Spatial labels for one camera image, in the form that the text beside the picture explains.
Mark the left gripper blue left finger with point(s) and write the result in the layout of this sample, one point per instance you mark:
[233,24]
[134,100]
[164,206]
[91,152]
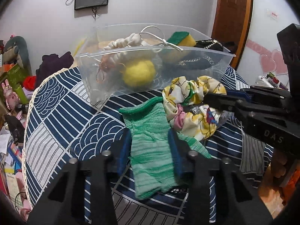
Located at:
[120,151]

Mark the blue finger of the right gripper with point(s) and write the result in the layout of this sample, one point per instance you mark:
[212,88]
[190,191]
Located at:
[234,92]
[221,102]

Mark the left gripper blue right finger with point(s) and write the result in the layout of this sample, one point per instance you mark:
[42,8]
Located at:
[181,162]

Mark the green knitted glove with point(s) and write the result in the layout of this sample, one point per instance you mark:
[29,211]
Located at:
[151,158]

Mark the yellow floral scrunchie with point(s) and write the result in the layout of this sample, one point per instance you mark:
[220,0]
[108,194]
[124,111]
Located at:
[186,112]

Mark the black embroidered pouch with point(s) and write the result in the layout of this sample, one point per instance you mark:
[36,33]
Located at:
[199,60]

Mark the green yellow sponge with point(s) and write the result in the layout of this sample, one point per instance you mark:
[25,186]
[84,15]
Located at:
[180,39]

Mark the yellow fuzzy ball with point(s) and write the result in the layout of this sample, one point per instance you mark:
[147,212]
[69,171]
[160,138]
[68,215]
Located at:
[139,73]

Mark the blue white patterned tablecloth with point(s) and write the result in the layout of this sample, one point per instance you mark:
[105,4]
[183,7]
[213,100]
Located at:
[63,123]

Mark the brown wooden door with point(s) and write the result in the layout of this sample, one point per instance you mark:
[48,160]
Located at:
[232,24]

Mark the clear plastic storage bin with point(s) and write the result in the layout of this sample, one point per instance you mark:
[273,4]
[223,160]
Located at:
[130,58]

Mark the dark purple clothing pile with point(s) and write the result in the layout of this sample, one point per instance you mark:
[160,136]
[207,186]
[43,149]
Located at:
[51,64]

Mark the pink rabbit toy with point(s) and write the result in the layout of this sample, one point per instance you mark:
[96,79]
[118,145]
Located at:
[11,98]

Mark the green cardboard box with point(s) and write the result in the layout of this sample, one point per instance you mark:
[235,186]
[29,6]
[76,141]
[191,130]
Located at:
[15,76]

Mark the grey green plush toy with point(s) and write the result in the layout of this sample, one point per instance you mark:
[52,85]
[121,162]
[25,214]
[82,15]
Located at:
[16,50]

